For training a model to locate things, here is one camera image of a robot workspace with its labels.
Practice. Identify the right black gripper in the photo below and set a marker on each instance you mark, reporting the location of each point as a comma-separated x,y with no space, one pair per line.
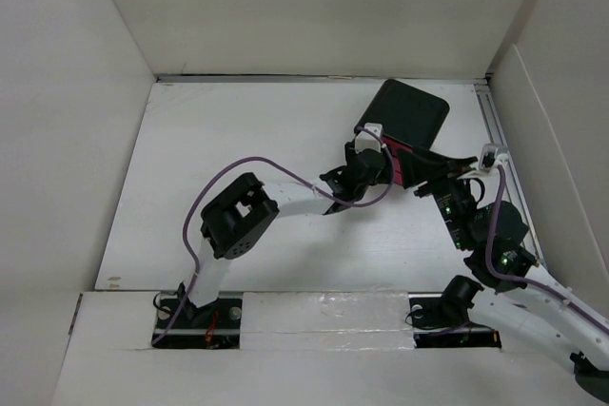
417,168

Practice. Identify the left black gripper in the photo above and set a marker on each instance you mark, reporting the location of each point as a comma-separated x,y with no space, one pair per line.
382,176

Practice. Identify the pink drawer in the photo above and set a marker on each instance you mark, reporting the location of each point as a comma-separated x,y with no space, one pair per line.
397,168
396,146

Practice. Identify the black drawer organizer box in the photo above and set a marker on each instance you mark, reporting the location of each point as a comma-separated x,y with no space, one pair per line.
407,114

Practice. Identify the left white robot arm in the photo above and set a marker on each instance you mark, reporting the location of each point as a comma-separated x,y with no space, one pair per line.
235,220

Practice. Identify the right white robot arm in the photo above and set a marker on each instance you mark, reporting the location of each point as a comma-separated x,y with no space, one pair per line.
508,290

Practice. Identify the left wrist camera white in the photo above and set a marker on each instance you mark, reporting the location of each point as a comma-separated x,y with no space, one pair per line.
369,136

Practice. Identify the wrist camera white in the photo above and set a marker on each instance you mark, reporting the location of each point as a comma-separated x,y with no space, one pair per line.
369,136
493,155

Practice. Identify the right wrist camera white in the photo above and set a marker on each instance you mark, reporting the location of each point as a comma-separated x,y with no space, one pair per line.
493,155

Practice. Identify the aluminium rail back edge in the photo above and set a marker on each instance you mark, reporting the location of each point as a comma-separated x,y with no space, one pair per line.
258,78

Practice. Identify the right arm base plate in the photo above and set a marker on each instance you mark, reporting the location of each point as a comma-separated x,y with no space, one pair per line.
434,329

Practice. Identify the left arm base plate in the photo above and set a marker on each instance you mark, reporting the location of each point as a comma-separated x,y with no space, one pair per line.
214,327

